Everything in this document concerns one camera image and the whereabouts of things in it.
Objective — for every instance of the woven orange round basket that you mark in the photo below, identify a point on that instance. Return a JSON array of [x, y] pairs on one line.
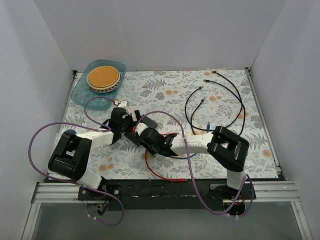
[[104, 79]]

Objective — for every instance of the blue transparent plastic tray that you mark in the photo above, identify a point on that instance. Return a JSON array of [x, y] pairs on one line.
[[83, 95]]

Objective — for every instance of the small blue plastic cup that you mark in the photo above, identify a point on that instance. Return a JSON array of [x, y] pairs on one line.
[[70, 131]]

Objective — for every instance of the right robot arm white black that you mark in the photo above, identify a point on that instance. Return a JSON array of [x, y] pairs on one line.
[[226, 147]]

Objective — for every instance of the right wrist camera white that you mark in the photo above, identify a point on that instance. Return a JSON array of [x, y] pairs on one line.
[[139, 128]]

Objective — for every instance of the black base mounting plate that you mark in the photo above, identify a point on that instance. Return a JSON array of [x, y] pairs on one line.
[[159, 194]]

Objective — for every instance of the black network switch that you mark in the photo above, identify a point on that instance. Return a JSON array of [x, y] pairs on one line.
[[147, 125]]

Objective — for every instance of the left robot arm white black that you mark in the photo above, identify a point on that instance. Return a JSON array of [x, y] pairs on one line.
[[72, 152]]

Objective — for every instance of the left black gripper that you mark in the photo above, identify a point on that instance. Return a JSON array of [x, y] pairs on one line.
[[125, 122]]

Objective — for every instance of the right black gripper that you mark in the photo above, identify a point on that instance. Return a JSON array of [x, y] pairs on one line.
[[136, 138]]

